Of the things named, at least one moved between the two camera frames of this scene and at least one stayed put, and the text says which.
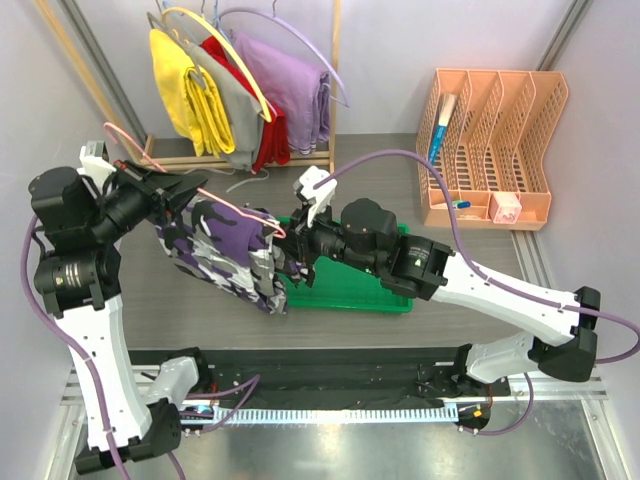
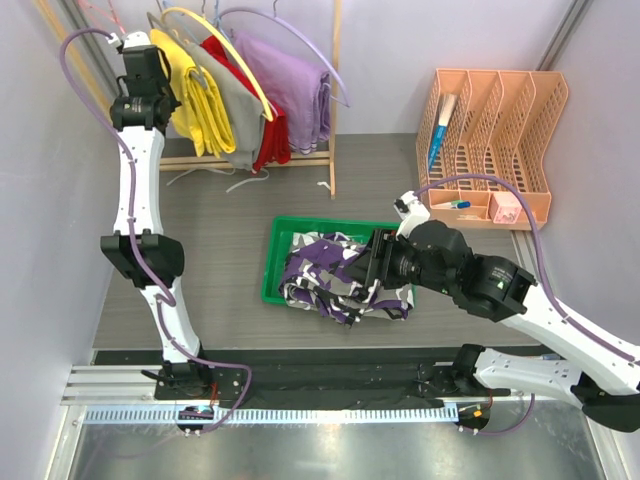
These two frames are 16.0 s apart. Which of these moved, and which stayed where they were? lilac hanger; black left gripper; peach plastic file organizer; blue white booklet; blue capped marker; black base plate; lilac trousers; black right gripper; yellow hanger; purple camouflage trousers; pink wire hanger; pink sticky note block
Moved: black left gripper; pink wire hanger; black right gripper; purple camouflage trousers
Stayed: blue capped marker; blue white booklet; peach plastic file organizer; pink sticky note block; yellow hanger; black base plate; lilac trousers; lilac hanger
